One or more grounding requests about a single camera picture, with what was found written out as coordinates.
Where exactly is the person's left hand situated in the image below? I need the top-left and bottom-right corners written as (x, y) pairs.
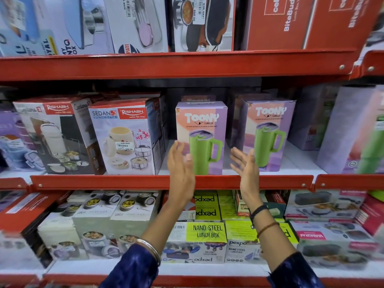
top-left (166, 140), bottom-right (196, 205)

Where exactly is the person's right hand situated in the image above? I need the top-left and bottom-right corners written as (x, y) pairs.
top-left (230, 147), bottom-right (263, 207)

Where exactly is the person's left forearm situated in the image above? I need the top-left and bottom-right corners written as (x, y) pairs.
top-left (136, 202), bottom-right (193, 262)

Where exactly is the person's right forearm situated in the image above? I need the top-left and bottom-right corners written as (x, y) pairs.
top-left (244, 201), bottom-right (298, 273)

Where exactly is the purple green tumbler box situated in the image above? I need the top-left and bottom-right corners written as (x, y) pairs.
top-left (181, 94), bottom-right (217, 103)
top-left (227, 92), bottom-right (272, 147)
top-left (175, 101), bottom-right (228, 176)
top-left (239, 98), bottom-right (296, 172)

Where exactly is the black wrist band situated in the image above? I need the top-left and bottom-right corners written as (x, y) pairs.
top-left (250, 204), bottom-right (269, 229)

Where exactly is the dark green small carton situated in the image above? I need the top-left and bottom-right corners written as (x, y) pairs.
top-left (263, 192), bottom-right (287, 220)

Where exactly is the tall purple bottle box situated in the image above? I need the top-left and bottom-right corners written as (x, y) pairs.
top-left (287, 85), bottom-right (340, 151)

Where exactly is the long red metal shelf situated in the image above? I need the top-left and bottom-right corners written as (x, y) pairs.
top-left (0, 48), bottom-right (361, 82)
top-left (29, 174), bottom-right (314, 191)

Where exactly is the white floral lunch pack box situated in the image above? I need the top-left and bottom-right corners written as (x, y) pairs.
top-left (88, 98), bottom-right (164, 176)

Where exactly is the stack of yellow lunch cartons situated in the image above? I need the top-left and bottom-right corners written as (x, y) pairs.
top-left (161, 190), bottom-right (299, 265)

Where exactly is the pale green tiffin carton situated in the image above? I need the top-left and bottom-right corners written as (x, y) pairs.
top-left (71, 191), bottom-right (128, 259)
top-left (37, 203), bottom-right (83, 262)
top-left (109, 191), bottom-right (160, 254)

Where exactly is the white red grey lunchbox carton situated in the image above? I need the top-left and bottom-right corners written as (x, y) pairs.
top-left (289, 220), bottom-right (379, 271)
top-left (284, 190), bottom-right (367, 221)

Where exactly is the silver bangle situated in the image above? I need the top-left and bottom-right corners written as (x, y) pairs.
top-left (134, 239), bottom-right (162, 267)

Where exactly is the short red metal shelf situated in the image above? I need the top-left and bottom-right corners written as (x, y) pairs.
top-left (313, 174), bottom-right (384, 192)
top-left (349, 50), bottom-right (384, 81)
top-left (0, 177), bottom-right (30, 191)

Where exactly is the large purple green bottle box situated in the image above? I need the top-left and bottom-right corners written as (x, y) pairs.
top-left (316, 85), bottom-right (384, 175)

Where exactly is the dark blue patterned sleeve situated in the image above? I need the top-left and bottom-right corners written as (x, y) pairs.
top-left (266, 252), bottom-right (326, 288)
top-left (99, 244), bottom-right (159, 288)

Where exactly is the red white flat carton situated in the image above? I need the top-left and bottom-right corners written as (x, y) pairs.
top-left (355, 194), bottom-right (384, 238)

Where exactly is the white grey lunch carrier box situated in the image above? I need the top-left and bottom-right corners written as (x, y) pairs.
top-left (13, 97), bottom-right (106, 176)

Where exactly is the plain red lunch box carton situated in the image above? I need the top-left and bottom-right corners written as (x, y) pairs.
top-left (304, 0), bottom-right (384, 50)
top-left (241, 0), bottom-right (316, 51)

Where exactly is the white black bag tiffin carton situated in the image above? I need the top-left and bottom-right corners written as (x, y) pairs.
top-left (170, 0), bottom-right (236, 53)

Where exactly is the white steel tiffin carton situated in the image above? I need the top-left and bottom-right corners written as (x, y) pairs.
top-left (103, 0), bottom-right (169, 54)

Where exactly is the red carton with white label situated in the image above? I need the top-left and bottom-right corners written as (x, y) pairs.
top-left (0, 192), bottom-right (62, 236)

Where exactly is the purple blue lunch box carton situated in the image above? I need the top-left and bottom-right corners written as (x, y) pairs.
top-left (0, 111), bottom-right (46, 173)

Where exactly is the white blue lunch box carton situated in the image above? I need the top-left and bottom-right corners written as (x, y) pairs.
top-left (32, 0), bottom-right (115, 56)

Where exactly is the light blue lunch box carton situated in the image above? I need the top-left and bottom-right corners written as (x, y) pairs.
top-left (0, 0), bottom-right (58, 57)

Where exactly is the brown thread bracelet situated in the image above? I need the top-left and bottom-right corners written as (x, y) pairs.
top-left (256, 222), bottom-right (280, 239)

